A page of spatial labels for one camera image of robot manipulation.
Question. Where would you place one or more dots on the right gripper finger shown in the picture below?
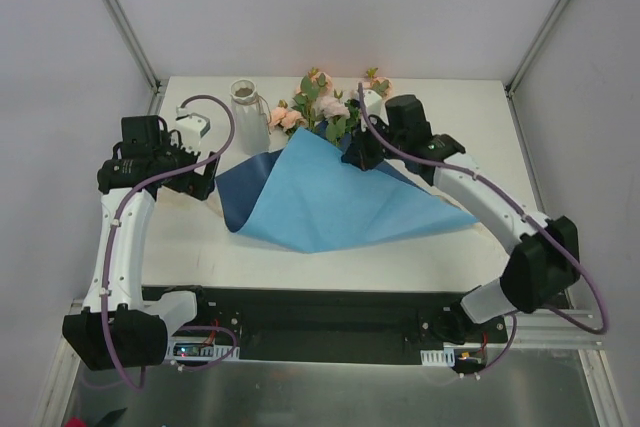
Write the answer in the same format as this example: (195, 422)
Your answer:
(359, 154)
(354, 109)

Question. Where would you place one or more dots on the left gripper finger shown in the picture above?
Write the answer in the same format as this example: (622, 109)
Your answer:
(187, 141)
(203, 184)

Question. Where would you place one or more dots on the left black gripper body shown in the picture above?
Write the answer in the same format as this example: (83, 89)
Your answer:
(198, 177)

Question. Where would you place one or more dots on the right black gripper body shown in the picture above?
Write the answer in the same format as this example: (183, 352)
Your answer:
(364, 150)

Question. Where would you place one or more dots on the pink rose stem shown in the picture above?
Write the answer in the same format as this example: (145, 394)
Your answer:
(334, 118)

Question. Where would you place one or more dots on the blue wrapping paper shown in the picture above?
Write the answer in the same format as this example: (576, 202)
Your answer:
(306, 199)

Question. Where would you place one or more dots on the peach rose stem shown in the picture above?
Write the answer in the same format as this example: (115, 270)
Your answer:
(283, 118)

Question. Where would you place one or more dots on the orange rose stem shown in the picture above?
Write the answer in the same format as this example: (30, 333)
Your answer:
(379, 84)

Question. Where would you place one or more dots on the cream printed ribbon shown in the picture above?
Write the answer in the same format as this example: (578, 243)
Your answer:
(185, 202)

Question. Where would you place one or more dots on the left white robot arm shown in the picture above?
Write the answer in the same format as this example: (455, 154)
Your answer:
(114, 323)

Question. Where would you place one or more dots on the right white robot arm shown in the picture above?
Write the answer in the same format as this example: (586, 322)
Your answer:
(542, 251)

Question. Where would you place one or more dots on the white ribbed ceramic vase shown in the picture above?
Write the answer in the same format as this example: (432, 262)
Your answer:
(252, 117)

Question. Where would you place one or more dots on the black object at bottom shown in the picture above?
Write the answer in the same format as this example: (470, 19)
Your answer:
(111, 418)

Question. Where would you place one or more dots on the red object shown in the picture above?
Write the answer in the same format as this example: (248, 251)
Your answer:
(75, 422)

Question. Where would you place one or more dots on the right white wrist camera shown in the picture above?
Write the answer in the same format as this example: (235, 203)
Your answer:
(371, 102)

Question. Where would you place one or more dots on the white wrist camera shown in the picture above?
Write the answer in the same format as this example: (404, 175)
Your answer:
(194, 122)
(371, 102)

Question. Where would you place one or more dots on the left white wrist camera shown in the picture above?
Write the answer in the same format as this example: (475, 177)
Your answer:
(194, 122)

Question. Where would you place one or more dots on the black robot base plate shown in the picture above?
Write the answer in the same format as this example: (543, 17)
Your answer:
(384, 328)

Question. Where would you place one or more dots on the left white cable duct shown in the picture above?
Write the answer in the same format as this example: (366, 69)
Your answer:
(183, 351)

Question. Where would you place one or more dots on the white cable duct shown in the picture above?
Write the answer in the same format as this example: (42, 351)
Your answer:
(438, 358)
(183, 351)

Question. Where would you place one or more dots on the left aluminium frame post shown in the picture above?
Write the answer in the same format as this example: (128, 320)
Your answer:
(133, 44)

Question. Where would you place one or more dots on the aluminium frame post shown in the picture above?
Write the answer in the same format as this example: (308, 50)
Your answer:
(539, 40)
(133, 44)

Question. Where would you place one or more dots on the right white cable duct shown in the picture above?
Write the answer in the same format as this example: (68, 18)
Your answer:
(438, 358)

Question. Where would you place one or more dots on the aluminium frame rail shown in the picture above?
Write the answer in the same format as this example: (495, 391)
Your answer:
(543, 329)

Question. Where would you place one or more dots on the right aluminium frame post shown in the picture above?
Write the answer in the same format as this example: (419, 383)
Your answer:
(539, 40)

